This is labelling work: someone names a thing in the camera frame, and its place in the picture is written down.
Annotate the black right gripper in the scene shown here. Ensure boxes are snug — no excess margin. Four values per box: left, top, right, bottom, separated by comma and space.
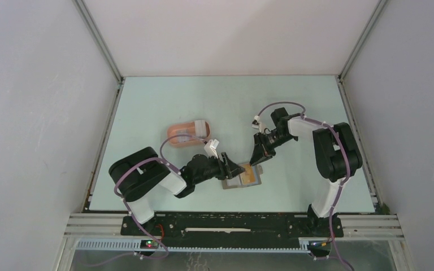
249, 130, 295, 166

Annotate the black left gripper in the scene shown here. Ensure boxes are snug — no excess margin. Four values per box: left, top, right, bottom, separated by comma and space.
193, 151, 245, 185

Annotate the orange credit card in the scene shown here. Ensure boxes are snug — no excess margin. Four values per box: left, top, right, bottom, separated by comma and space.
239, 164, 258, 186

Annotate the taupe leather card holder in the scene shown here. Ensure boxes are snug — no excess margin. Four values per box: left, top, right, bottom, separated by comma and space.
222, 163, 263, 190

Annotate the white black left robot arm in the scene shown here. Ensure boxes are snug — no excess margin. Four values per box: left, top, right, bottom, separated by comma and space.
108, 147, 245, 235

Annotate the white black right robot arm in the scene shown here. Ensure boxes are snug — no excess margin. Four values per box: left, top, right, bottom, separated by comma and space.
250, 107, 363, 236

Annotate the stack of credit cards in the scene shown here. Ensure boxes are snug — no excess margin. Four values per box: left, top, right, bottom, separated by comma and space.
194, 120, 208, 138

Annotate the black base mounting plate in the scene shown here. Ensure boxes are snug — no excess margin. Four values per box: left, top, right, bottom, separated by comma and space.
120, 211, 344, 249

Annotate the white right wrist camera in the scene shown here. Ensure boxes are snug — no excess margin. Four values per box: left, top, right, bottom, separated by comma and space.
251, 115, 267, 133

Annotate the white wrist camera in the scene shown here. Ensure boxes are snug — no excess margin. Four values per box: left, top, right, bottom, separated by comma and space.
251, 115, 267, 133
204, 139, 219, 158

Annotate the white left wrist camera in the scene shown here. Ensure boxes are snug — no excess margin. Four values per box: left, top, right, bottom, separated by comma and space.
204, 139, 219, 158

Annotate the white cable duct strip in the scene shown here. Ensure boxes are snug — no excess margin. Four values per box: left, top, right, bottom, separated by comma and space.
75, 238, 309, 253

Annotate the aluminium frame rail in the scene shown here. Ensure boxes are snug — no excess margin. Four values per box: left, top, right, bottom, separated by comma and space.
64, 213, 126, 238

